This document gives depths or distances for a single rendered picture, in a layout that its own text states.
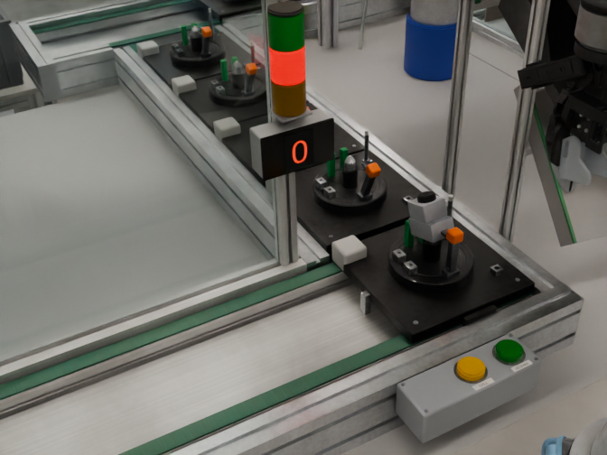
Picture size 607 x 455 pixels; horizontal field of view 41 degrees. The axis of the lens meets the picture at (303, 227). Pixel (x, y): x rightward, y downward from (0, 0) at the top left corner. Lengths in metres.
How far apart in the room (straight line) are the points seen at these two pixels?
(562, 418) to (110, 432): 0.67
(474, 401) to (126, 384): 0.51
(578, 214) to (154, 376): 0.74
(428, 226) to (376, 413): 0.30
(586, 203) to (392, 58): 1.03
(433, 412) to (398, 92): 1.16
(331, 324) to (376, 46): 1.24
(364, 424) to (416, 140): 0.90
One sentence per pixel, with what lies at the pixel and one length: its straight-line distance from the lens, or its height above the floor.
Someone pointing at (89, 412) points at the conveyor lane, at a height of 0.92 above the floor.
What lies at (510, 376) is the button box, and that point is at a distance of 1.21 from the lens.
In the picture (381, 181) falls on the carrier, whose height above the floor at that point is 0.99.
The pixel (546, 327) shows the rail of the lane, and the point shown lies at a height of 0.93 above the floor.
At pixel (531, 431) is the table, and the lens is 1.28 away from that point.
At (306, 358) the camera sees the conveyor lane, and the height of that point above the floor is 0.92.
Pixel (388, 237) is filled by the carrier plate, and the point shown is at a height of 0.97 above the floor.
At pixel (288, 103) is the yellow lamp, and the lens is 1.16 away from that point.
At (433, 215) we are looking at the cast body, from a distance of 1.28.
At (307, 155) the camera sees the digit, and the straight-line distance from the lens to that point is 1.21.
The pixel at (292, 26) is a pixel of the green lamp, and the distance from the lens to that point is 1.11.
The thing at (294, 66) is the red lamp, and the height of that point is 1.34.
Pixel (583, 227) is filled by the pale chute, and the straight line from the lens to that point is 1.43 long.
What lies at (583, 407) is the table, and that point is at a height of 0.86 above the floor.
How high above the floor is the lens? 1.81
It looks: 36 degrees down
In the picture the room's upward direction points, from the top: 2 degrees counter-clockwise
